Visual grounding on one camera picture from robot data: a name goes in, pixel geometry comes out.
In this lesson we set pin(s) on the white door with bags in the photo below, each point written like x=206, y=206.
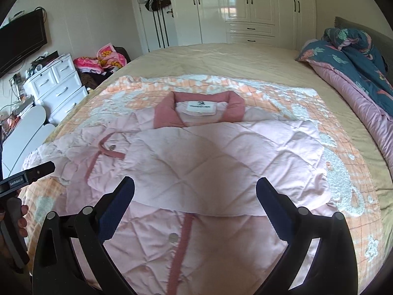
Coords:
x=155, y=24

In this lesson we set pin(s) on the pink quilted jacket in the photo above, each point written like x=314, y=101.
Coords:
x=195, y=225

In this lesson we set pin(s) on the blue floral pink quilt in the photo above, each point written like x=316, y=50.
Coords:
x=349, y=62

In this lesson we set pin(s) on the white rounded cabinet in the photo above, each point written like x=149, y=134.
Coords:
x=29, y=134

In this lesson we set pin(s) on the grey headboard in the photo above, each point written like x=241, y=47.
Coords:
x=382, y=42

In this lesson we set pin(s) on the orange patterned blanket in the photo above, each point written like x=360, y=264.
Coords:
x=195, y=147

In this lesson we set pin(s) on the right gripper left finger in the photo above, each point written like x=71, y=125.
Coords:
x=56, y=269

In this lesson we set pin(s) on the beige bed sheet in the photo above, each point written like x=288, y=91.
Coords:
x=272, y=79

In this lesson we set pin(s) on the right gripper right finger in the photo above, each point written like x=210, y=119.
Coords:
x=334, y=267

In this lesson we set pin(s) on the black wall television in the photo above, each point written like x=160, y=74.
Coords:
x=20, y=38

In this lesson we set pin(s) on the pink cartoon clothes pile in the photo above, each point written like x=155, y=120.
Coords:
x=95, y=70

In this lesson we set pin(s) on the desk clutter items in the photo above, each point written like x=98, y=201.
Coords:
x=15, y=102

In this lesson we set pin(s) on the white wardrobe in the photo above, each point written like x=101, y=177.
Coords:
x=279, y=23

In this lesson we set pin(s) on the white drawer chest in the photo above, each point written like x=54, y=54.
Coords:
x=57, y=88

